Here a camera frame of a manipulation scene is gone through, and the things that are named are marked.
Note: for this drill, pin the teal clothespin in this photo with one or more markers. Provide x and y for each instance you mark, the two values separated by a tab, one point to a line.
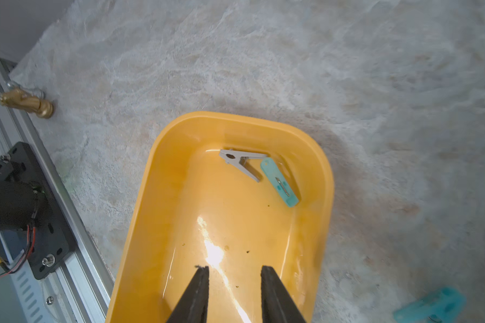
443	305

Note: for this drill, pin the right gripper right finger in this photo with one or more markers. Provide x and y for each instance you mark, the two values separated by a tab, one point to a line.
277	306

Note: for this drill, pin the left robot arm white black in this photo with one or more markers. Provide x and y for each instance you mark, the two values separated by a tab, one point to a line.
22	204

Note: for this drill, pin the grey clothespin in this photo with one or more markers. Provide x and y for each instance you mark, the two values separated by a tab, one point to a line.
238	159

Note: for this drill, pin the small brass object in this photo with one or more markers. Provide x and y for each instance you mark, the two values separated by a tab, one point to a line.
32	101

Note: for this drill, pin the yellow plastic storage box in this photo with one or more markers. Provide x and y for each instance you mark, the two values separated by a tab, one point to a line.
194	210

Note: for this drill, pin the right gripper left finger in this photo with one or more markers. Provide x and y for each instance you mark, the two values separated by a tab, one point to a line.
193	304

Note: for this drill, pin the aluminium mounting rail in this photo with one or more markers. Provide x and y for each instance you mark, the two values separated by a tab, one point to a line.
79	289

